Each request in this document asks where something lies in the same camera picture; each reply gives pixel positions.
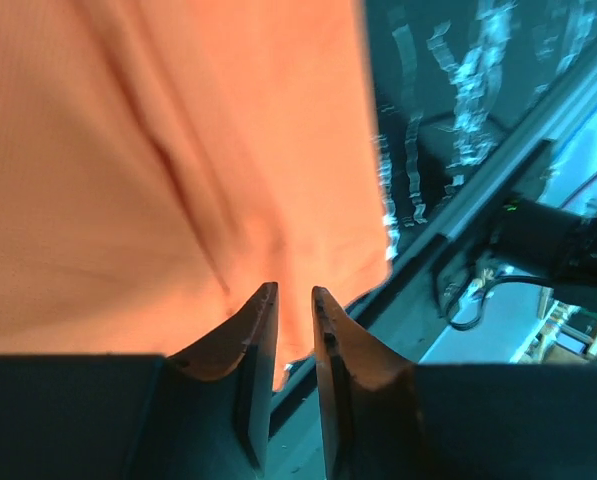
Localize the orange t shirt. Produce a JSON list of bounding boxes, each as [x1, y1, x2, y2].
[[0, 1, 390, 388]]

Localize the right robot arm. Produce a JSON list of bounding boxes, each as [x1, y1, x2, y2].
[[490, 199, 597, 313]]

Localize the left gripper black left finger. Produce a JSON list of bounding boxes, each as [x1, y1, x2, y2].
[[0, 283, 278, 479]]

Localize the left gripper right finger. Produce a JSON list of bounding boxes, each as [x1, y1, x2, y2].
[[312, 287, 597, 479]]

